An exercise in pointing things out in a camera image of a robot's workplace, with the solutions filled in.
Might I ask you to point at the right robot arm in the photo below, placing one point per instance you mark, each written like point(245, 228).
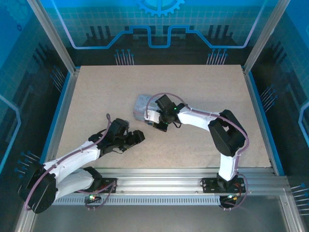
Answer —
point(193, 118)

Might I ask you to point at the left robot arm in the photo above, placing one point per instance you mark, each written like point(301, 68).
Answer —
point(72, 159)

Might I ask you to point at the aluminium mounting rail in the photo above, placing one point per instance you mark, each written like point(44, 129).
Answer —
point(159, 181)

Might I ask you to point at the aluminium table side rail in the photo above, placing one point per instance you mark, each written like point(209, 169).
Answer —
point(259, 120)
point(60, 120)

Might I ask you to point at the aluminium frame post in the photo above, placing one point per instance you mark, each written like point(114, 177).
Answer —
point(265, 36)
point(53, 36)

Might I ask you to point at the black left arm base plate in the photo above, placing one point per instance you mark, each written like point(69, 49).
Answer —
point(108, 183)

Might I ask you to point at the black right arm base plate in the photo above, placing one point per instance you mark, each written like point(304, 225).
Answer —
point(207, 184)

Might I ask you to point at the grey plastic pouch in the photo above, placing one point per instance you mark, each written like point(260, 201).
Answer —
point(140, 106)

